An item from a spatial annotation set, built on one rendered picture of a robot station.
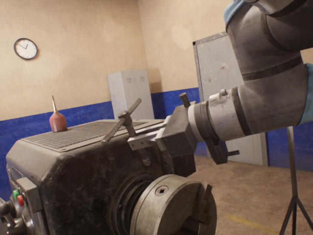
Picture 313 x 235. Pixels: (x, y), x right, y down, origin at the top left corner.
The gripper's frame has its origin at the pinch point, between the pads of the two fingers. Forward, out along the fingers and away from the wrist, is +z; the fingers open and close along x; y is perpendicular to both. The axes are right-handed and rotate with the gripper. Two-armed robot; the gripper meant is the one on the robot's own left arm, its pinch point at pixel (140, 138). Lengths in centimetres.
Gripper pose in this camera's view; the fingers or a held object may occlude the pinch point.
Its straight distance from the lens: 50.4
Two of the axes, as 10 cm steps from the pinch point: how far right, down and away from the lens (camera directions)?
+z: -8.5, 2.6, 4.5
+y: -4.3, -8.5, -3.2
